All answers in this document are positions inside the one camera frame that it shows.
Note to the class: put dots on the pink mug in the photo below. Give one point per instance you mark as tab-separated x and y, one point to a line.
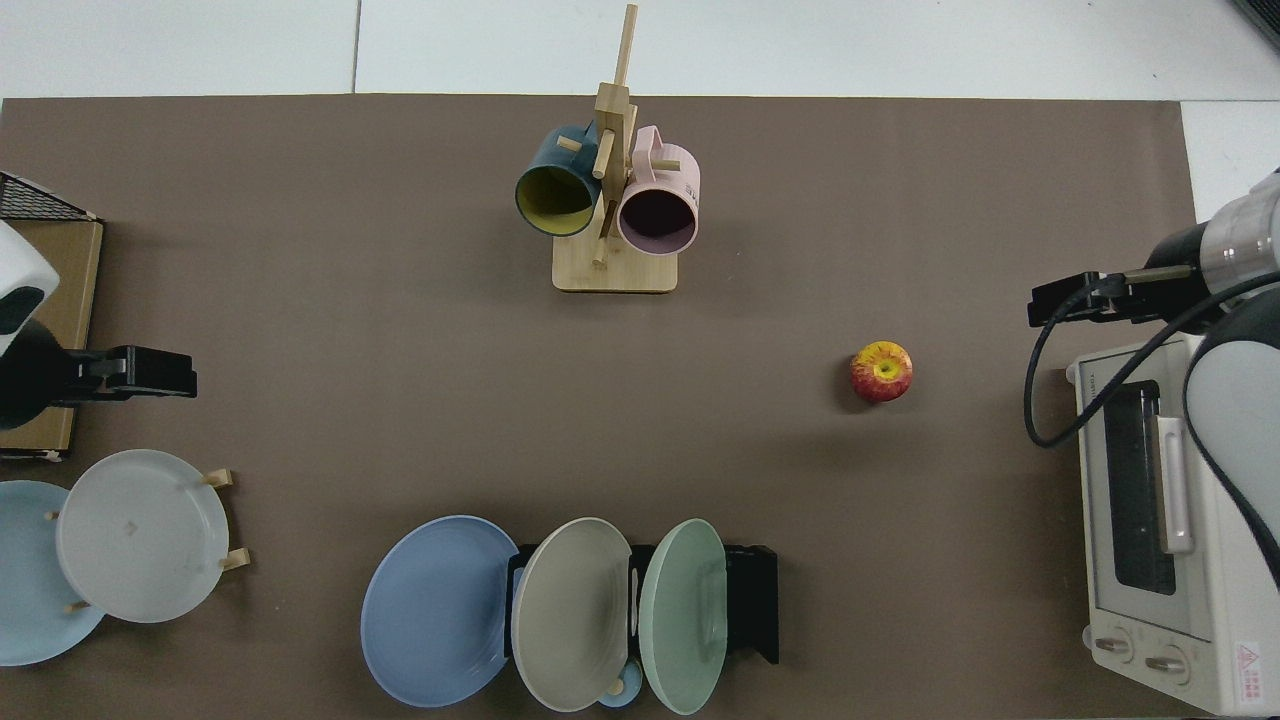
657	215

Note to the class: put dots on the red yellow apple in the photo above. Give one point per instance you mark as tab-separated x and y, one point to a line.
881	372

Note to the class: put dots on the wooden cup stand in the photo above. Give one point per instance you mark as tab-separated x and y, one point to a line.
615	268

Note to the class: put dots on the small blue round thing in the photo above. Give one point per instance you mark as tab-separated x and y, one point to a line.
625	697

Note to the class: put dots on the dark teal mug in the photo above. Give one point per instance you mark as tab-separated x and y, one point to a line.
553	200

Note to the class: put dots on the wooden plate stand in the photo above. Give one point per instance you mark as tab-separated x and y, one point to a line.
237	558

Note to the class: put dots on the white plate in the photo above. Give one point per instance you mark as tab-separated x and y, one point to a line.
140	535

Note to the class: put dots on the black dish rack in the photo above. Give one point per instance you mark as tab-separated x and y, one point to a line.
750	600

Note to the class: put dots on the beige plate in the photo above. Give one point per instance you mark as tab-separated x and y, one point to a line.
570	615

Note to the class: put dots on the dark grey corner object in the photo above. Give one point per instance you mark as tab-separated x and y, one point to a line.
1262	18

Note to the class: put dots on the light blue plate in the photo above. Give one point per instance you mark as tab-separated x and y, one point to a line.
30	580

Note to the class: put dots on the pale toaster oven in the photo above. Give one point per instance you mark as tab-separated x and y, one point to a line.
1140	600

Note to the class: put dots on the brown table cloth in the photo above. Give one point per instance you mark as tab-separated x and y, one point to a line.
400	300

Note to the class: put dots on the green plate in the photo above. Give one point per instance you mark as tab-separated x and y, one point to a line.
680	615

